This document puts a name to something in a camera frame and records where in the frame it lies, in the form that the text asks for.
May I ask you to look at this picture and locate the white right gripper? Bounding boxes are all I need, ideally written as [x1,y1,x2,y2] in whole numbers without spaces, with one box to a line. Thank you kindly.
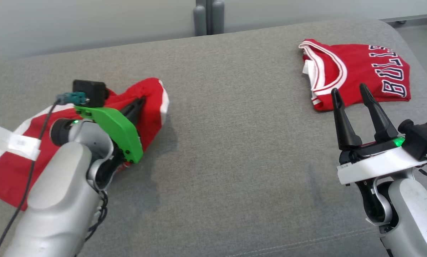
[331,83,427,186]

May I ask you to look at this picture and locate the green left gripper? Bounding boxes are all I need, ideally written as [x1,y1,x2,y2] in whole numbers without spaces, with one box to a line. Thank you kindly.
[74,97,146,164]

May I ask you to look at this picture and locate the red Bulls basketball jersey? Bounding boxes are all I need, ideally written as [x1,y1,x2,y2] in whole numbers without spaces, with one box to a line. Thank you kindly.
[299,39,411,112]

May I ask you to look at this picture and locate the red shorts with white trim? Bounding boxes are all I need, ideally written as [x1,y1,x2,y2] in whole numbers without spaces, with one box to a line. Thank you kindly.
[0,77,170,211]

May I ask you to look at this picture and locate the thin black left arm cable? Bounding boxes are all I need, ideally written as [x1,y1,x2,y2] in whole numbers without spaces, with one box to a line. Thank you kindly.
[86,190,109,240]

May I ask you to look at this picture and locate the grey aluminium partition post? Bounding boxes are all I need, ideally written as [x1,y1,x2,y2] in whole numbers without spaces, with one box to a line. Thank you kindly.
[194,0,225,36]

